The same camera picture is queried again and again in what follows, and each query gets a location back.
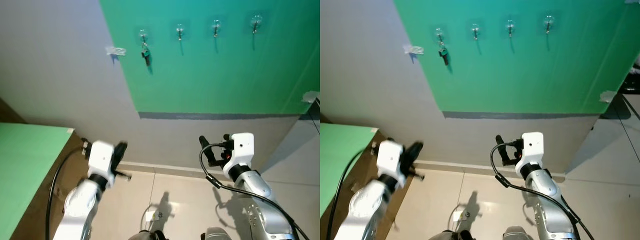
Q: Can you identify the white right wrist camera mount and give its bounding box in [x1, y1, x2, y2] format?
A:
[223, 132, 255, 177]
[517, 131, 545, 171]

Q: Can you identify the green wall board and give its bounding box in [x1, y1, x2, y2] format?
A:
[393, 0, 640, 114]
[99, 0, 321, 115]

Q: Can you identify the green table sheet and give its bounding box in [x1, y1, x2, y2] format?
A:
[320, 122, 379, 218]
[0, 122, 75, 227]

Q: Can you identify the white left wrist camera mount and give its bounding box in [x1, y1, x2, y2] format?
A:
[88, 140, 117, 179]
[376, 140, 406, 180]

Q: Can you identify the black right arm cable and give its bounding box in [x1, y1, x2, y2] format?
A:
[199, 143, 312, 240]
[489, 142, 597, 240]

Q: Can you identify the robot left leg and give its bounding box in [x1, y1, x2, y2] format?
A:
[427, 229, 475, 240]
[128, 229, 169, 240]

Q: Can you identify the robot right leg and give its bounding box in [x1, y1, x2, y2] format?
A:
[201, 227, 234, 240]
[502, 226, 534, 240]

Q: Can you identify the robot leg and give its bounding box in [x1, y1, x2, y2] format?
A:
[128, 229, 169, 240]
[502, 226, 534, 240]
[201, 227, 234, 240]
[427, 229, 475, 240]

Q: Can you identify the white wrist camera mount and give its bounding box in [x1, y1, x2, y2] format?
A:
[88, 140, 117, 179]
[376, 140, 406, 180]
[517, 131, 545, 171]
[223, 132, 255, 177]

